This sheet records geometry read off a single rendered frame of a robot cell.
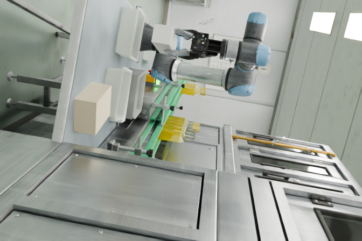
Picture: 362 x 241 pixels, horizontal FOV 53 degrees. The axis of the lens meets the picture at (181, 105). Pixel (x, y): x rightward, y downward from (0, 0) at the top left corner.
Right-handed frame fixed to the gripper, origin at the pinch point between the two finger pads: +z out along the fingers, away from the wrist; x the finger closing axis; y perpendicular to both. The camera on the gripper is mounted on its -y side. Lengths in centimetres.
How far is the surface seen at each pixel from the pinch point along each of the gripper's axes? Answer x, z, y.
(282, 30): -169, -147, -633
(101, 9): -6.6, 25.1, 4.2
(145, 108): 27, 14, -65
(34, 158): 43, 27, 32
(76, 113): 30.3, 24.1, 13.1
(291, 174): 50, -73, -85
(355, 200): 41, -64, 21
